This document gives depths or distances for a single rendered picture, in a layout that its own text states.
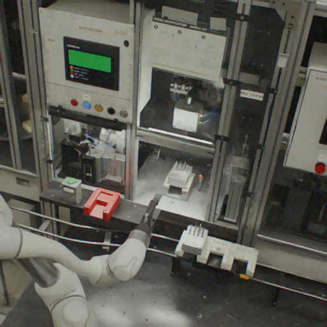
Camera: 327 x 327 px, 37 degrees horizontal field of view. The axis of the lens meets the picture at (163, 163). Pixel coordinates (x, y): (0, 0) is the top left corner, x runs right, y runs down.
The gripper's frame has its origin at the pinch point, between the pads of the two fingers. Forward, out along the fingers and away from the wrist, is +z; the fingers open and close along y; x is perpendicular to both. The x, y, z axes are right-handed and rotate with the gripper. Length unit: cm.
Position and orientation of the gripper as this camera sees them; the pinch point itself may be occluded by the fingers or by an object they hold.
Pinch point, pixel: (156, 205)
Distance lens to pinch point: 216.5
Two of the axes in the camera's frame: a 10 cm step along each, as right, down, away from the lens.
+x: -9.5, -2.4, 2.1
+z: 3.1, -5.6, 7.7
